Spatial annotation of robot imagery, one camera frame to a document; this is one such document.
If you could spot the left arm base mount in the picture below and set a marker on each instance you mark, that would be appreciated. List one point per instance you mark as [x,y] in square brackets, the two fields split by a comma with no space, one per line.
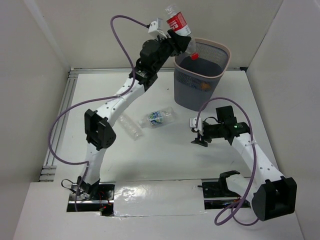
[100,201]

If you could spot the red label water bottle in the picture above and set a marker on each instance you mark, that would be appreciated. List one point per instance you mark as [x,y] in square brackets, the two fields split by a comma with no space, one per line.
[178,24]

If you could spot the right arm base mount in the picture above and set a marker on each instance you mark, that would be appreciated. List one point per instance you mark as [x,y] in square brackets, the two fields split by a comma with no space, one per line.
[216,193]

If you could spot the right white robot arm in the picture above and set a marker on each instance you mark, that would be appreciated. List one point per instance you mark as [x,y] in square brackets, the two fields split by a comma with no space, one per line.
[270,194]

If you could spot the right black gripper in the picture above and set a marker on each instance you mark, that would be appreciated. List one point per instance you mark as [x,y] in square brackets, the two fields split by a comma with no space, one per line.
[200,140]

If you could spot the grey mesh waste bin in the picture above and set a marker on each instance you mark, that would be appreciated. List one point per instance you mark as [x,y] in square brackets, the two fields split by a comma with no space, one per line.
[213,60]

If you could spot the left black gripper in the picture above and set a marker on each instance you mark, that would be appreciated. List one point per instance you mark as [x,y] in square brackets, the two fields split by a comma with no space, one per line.
[176,41]

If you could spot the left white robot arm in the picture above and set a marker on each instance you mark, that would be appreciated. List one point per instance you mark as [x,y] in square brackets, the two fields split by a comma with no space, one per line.
[98,124]

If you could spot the orange drink bottle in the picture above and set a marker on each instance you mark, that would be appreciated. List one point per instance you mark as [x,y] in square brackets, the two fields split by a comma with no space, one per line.
[205,87]

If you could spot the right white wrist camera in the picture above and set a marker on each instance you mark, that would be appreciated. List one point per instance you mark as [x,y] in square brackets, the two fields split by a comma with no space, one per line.
[196,125]

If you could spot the shiny tape sheet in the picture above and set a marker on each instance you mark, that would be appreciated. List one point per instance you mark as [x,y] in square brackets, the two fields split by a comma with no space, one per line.
[158,198]

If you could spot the clear unlabelled plastic bottle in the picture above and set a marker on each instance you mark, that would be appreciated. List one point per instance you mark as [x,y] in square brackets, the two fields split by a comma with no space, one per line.
[130,127]

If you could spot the green blue label bottle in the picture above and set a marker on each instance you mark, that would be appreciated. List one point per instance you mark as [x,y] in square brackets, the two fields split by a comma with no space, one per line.
[158,118]

